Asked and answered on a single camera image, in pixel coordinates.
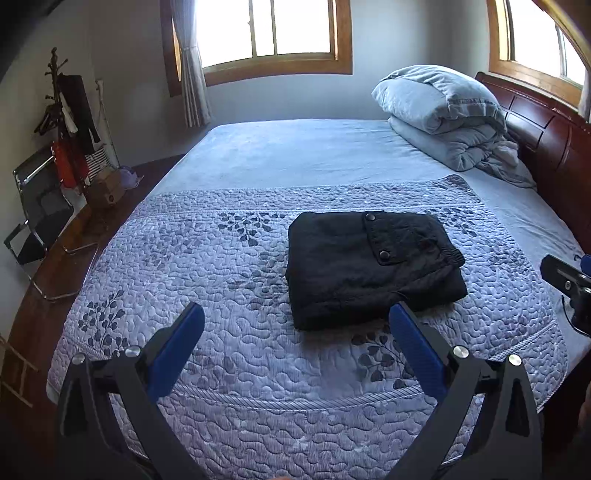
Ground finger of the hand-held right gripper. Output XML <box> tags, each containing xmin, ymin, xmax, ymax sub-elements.
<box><xmin>540</xmin><ymin>254</ymin><xmax>591</xmax><ymax>294</ymax></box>

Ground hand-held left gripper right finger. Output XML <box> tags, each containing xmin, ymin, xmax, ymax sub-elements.
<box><xmin>388</xmin><ymin>302</ymin><xmax>543</xmax><ymax>480</ymax></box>

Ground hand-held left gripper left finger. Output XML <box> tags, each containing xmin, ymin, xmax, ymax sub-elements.
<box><xmin>55</xmin><ymin>302</ymin><xmax>206</xmax><ymax>480</ymax></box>

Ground black pants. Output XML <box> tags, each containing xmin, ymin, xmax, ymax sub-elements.
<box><xmin>285</xmin><ymin>210</ymin><xmax>468</xmax><ymax>332</ymax></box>

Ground quilted leaf-pattern bedspread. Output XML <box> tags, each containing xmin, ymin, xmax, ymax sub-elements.
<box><xmin>46</xmin><ymin>174</ymin><xmax>568</xmax><ymax>480</ymax></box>

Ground dark wooden headboard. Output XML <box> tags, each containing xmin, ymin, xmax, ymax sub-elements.
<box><xmin>475</xmin><ymin>71</ymin><xmax>591</xmax><ymax>259</ymax></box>

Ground light wooden chair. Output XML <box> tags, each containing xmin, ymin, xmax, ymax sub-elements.
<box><xmin>0</xmin><ymin>335</ymin><xmax>40</xmax><ymax>409</ymax></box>

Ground cardboard box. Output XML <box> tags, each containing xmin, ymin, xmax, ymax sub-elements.
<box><xmin>85</xmin><ymin>166</ymin><xmax>125</xmax><ymax>208</ymax></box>

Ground black chrome cantilever chair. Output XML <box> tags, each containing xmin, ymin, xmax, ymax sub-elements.
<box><xmin>4</xmin><ymin>147</ymin><xmax>100</xmax><ymax>301</ymax></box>

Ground folded light blue comforter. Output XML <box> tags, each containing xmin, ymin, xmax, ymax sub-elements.
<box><xmin>372</xmin><ymin>65</ymin><xmax>539</xmax><ymax>190</ymax></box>

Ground red garment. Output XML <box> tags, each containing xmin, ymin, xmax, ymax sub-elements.
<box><xmin>51</xmin><ymin>138</ymin><xmax>90</xmax><ymax>188</ymax></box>

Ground light blue bed sheet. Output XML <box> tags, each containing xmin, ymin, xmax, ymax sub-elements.
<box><xmin>143</xmin><ymin>119</ymin><xmax>585</xmax><ymax>259</ymax></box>

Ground wooden framed window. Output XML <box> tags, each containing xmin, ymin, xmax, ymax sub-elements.
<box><xmin>487</xmin><ymin>0</ymin><xmax>591</xmax><ymax>112</ymax></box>
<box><xmin>159</xmin><ymin>0</ymin><xmax>354</xmax><ymax>97</ymax></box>

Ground black hanging garment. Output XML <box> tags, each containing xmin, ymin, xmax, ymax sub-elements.
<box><xmin>58</xmin><ymin>74</ymin><xmax>101</xmax><ymax>145</ymax></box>

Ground grey curtain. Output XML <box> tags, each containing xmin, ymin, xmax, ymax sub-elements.
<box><xmin>173</xmin><ymin>0</ymin><xmax>213</xmax><ymax>129</ymax></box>

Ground dark coat rack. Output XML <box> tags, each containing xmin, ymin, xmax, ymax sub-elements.
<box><xmin>34</xmin><ymin>46</ymin><xmax>70</xmax><ymax>139</ymax></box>

